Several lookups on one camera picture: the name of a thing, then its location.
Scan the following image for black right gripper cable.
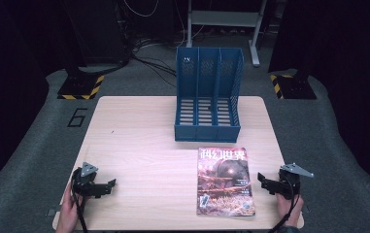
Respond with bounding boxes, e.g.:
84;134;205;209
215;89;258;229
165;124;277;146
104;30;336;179
268;181;302;233

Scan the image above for bundle of floor cables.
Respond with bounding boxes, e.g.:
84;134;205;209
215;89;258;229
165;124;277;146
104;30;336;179
129;35;193;89

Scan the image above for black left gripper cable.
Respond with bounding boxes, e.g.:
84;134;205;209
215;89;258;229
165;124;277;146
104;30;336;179
70;168;89;233

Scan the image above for magazine with reddish cover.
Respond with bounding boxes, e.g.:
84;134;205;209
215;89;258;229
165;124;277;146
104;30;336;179
196;147;256;217

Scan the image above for dark cabinet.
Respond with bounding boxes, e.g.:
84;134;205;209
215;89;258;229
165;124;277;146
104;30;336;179
61;0;131;67

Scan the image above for black stand base yellow stripes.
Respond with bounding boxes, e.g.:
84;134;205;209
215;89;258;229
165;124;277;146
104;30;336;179
269;73;318;100
56;74;106;101

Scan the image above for white metal stand frame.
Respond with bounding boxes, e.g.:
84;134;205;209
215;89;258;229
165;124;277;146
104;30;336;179
185;0;268;68

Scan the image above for blue plastic file rack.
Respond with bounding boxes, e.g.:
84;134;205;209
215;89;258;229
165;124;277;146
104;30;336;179
174;46;245;144

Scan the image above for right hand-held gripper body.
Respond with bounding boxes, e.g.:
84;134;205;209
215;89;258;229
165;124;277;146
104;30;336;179
269;162;315;201

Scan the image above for white hanging cable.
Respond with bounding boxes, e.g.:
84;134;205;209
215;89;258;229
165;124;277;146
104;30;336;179
121;0;160;18

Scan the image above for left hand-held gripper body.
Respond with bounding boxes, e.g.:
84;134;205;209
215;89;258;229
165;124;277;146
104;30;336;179
71;161;110;199

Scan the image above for person's right hand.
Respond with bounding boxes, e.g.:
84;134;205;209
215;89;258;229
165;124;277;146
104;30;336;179
275;192;305;229

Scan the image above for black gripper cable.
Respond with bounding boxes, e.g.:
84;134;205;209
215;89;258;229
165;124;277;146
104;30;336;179
268;181;302;233
70;168;89;233

